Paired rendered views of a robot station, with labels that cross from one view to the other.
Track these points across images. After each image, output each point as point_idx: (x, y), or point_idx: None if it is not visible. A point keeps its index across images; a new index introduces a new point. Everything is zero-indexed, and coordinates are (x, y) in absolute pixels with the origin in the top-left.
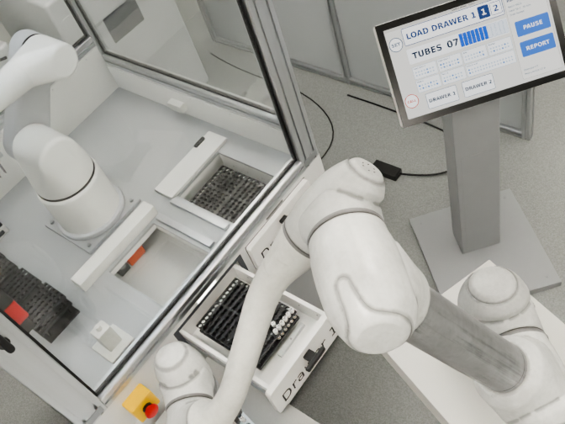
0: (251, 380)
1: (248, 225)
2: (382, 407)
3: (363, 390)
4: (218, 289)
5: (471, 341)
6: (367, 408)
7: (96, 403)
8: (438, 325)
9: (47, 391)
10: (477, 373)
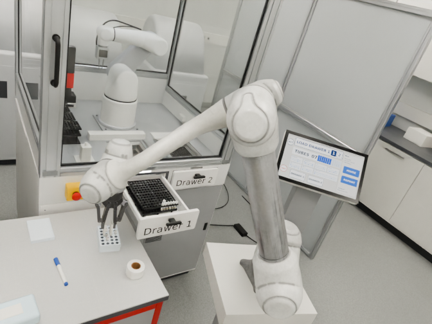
0: (135, 215)
1: (182, 161)
2: (170, 323)
3: (166, 309)
4: (147, 179)
5: (276, 200)
6: (162, 318)
7: (57, 167)
8: (269, 170)
9: (45, 132)
10: (265, 229)
